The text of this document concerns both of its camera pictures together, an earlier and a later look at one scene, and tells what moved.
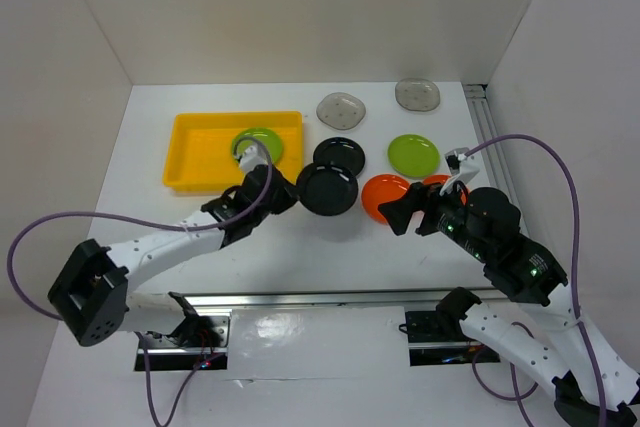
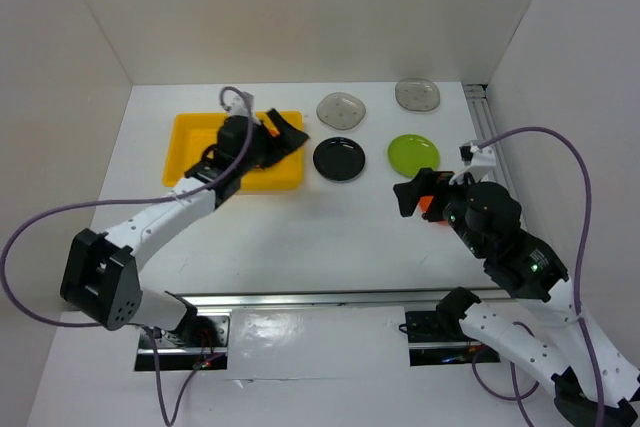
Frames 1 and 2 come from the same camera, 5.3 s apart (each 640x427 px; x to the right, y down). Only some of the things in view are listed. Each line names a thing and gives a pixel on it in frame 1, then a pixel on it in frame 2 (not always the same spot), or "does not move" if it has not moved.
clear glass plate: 341,110 does not move
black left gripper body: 282,199 -> 261,139
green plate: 414,156 does not move
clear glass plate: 417,94 does not move
